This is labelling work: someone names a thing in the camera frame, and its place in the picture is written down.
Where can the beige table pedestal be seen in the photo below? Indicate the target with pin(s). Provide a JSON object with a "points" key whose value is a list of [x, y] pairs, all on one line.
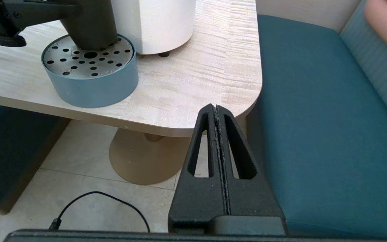
{"points": [[146, 158]]}

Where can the teal ribbed sofa bench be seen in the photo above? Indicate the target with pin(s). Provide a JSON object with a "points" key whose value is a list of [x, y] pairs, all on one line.
{"points": [[331, 134], [8, 151]]}

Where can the large blue round drip tray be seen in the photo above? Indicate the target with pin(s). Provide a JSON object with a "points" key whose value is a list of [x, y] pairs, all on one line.
{"points": [[96, 84]]}

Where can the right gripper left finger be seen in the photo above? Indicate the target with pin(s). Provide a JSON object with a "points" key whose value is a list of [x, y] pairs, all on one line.
{"points": [[197, 198]]}

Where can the large clear water dispenser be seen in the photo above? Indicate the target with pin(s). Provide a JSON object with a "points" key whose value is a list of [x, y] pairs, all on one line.
{"points": [[156, 23]]}

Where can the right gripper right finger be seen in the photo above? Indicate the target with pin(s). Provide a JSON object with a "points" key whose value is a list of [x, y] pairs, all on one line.
{"points": [[250, 198]]}

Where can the black plastic cup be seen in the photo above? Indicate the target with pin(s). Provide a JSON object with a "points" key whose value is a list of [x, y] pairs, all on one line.
{"points": [[89, 23]]}

